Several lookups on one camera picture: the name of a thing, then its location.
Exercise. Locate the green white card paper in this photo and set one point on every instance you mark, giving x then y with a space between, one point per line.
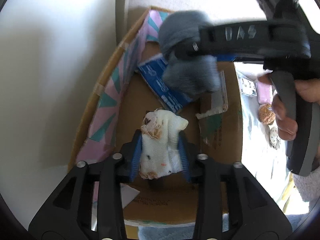
212 106

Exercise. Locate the white fleece sleeve forearm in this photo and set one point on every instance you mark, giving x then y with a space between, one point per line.
308 187

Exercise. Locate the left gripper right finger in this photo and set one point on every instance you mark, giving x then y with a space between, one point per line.
231 202

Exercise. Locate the cardboard box pink teal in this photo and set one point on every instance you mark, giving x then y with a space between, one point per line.
122 102

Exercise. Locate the person's right hand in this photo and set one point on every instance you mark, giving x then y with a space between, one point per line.
287 128

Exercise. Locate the white star print sock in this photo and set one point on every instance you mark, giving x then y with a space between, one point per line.
247 87

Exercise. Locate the blue white packet box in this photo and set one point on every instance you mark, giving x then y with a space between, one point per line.
162 84

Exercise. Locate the floral blue white cloth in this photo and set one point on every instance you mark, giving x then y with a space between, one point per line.
265 163

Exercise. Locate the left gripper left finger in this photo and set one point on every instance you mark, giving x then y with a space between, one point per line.
87 202

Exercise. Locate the grey fluffy plush cloth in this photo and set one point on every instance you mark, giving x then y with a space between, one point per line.
188 71

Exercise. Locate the pink fluffy rolled sock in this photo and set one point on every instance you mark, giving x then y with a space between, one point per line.
264 93

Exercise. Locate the white patterned sock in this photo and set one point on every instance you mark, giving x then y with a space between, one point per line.
160 135

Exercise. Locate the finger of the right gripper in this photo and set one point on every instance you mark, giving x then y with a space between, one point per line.
256 40

